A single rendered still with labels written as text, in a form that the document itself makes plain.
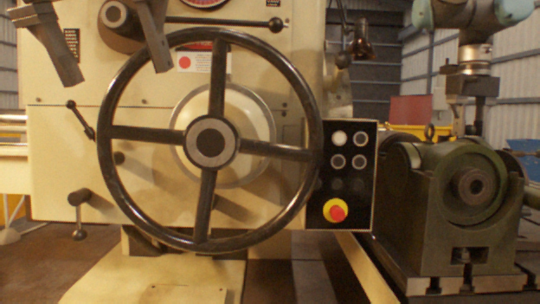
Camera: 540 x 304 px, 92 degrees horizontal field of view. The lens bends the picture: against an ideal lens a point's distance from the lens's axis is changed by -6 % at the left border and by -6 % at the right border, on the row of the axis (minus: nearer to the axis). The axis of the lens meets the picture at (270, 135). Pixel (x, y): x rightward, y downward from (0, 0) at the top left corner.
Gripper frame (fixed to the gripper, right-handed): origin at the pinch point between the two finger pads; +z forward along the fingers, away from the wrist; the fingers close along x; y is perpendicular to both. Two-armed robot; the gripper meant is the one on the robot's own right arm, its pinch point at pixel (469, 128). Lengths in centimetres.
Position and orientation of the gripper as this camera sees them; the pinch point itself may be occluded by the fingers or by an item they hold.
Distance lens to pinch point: 85.1
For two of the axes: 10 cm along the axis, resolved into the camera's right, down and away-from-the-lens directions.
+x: 9.7, 0.1, 2.3
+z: -0.3, 10.0, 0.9
